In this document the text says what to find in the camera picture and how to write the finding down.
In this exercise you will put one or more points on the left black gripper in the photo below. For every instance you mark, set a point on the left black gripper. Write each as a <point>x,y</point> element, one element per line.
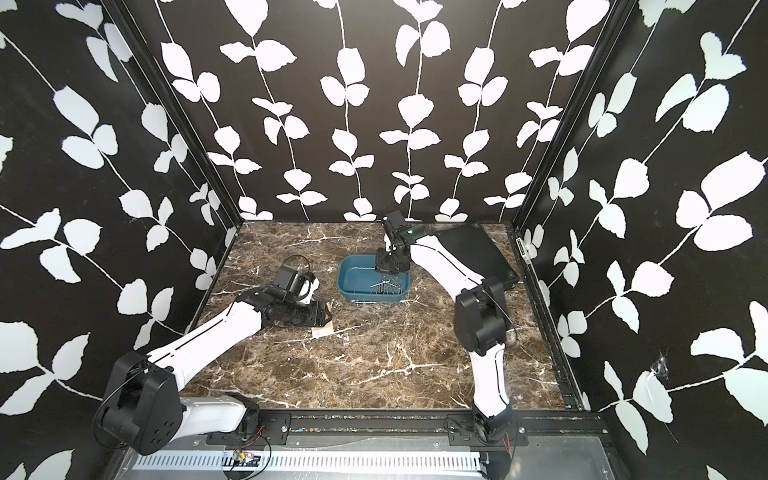
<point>317,314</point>

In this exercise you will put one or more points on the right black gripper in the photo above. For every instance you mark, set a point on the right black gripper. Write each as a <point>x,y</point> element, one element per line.
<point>382,266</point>

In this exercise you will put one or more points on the playing card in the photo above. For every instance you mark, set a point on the playing card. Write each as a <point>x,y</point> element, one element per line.
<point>324,331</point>

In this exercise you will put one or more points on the teal plastic storage box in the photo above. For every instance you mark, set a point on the teal plastic storage box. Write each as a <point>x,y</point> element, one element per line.
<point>357,273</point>

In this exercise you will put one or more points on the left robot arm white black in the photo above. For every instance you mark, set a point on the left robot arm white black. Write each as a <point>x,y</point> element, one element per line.
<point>143,408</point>

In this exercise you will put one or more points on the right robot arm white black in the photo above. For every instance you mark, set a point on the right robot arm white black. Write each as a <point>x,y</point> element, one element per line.
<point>474,273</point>

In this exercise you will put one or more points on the nails heap inside box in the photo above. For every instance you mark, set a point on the nails heap inside box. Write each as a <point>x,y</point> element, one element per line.
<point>387,285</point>

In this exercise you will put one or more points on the black carrying case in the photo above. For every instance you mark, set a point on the black carrying case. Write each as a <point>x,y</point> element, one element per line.
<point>474,248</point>

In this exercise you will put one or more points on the white perforated strip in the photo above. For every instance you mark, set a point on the white perforated strip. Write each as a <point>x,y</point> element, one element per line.
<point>451,463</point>

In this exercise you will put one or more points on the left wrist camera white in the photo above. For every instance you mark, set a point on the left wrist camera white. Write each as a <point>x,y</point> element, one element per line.
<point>291,285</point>

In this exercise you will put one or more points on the black front rail base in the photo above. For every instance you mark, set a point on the black front rail base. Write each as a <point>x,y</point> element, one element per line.
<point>457,426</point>

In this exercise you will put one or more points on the small circuit board with wires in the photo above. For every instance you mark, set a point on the small circuit board with wires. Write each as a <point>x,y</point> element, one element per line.
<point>247,465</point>

